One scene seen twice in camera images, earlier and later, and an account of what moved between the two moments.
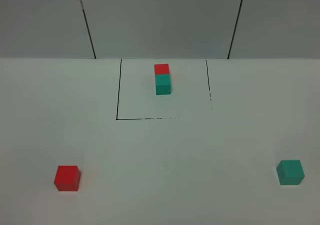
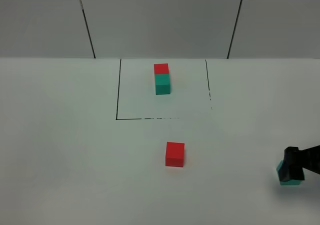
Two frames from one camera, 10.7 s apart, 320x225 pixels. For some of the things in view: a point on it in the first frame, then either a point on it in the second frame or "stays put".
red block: [67, 178] to [175, 154]
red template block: [160, 69] stays put
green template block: [162, 83] stays put
